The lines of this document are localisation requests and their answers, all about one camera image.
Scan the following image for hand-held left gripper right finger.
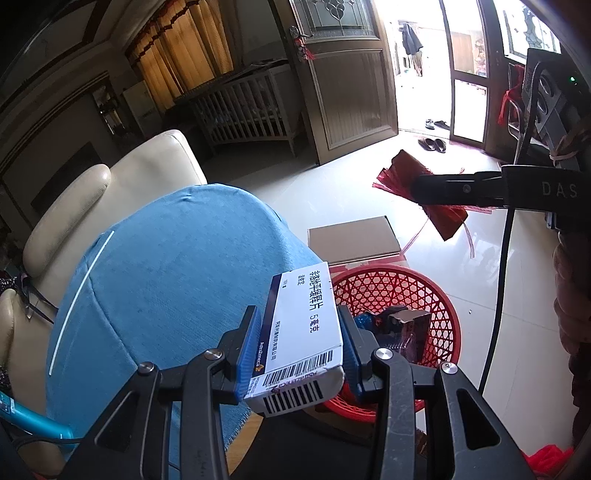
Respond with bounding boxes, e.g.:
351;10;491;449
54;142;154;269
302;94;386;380
336;305;536;480

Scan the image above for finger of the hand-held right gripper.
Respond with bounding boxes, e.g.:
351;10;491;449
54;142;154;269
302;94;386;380
410;170;509;209

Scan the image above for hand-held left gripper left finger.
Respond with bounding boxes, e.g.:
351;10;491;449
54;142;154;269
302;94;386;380
67;305;264;480

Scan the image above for orange-red plastic bag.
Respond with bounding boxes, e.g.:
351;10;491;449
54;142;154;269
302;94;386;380
372;150;495;259

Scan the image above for blue plastic bag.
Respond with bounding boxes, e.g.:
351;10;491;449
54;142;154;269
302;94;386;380
353;313;384;333

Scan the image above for white medicine box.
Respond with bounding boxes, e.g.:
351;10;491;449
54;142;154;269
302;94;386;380
243;261;346;418

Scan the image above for items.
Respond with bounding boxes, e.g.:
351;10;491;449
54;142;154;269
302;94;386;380
388;308;433;365

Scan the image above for red plastic basket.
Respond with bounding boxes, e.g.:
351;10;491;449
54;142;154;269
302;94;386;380
321;265;462;414

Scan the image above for red door tassel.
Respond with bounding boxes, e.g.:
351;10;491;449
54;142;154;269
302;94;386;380
498;65;527;134
295;37;319;63

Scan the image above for blue tablecloth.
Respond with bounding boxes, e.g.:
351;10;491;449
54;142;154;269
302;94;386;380
45;184;324;467

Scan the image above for ornate wooden glass door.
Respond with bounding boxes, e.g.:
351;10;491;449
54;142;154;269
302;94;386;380
274;0;399;166
438;0;561;160

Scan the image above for cardboard box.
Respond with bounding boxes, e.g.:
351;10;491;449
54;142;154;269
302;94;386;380
308;216;409;273

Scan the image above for hanging dark jacket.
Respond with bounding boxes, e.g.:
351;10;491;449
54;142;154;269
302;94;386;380
401;22;423;56

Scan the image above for cream leather sofa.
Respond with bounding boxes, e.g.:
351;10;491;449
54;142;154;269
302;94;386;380
0;129;208;462

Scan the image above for red cloth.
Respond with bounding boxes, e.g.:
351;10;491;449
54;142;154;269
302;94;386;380
522;443;578;480

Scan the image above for white baby crib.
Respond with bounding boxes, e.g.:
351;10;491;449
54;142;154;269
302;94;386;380
187;62;300;158

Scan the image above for black television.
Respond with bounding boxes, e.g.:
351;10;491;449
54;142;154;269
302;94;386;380
30;141;109;213

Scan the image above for black white patterned cloth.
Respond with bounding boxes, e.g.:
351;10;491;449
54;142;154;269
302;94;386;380
0;270;24;296

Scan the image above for white refrigerator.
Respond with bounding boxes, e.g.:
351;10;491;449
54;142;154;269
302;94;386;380
122;80;163;134

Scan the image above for dark display shelf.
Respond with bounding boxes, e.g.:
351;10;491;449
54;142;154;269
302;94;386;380
90;83;127;137

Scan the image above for yellow curtains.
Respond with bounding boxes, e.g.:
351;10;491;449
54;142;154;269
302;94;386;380
124;0;234;112

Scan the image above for black cable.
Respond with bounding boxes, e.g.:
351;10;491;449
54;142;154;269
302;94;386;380
478;205;515;395

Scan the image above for dark bag strap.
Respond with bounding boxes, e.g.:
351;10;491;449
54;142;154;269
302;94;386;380
11;272;58;321

